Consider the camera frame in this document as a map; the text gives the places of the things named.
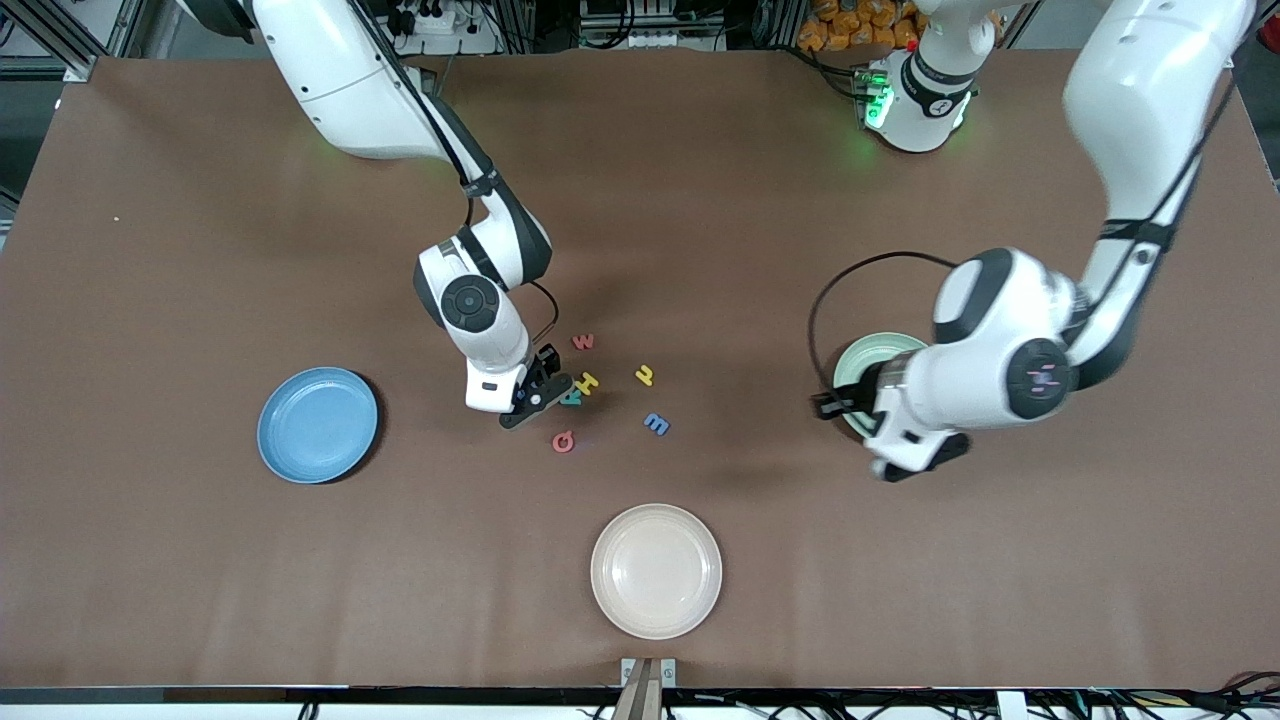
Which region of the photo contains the green plate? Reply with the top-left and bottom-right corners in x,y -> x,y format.
833,332 -> 931,441

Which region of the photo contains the cream plate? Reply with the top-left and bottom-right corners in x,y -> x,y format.
590,503 -> 724,641

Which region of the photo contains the blue plate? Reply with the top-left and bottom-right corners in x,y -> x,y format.
257,367 -> 380,486

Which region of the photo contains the white power strip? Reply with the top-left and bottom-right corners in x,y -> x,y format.
420,0 -> 501,56

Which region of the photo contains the white vented device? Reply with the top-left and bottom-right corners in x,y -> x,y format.
580,0 -> 701,49

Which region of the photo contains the orange objects pile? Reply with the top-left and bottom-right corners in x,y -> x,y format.
797,0 -> 901,53

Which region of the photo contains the brown table mat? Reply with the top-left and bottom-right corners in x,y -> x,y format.
0,50 -> 1280,691

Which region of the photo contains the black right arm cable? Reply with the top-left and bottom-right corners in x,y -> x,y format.
345,0 -> 560,349

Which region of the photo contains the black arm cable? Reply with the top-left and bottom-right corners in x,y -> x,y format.
345,0 -> 560,349
808,60 -> 1236,403

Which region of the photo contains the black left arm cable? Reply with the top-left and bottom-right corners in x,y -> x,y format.
808,60 -> 1236,403

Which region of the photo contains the metal mount bracket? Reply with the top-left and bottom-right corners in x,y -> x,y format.
620,657 -> 678,720

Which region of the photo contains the black cable bundle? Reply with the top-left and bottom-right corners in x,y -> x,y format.
1000,685 -> 1280,720

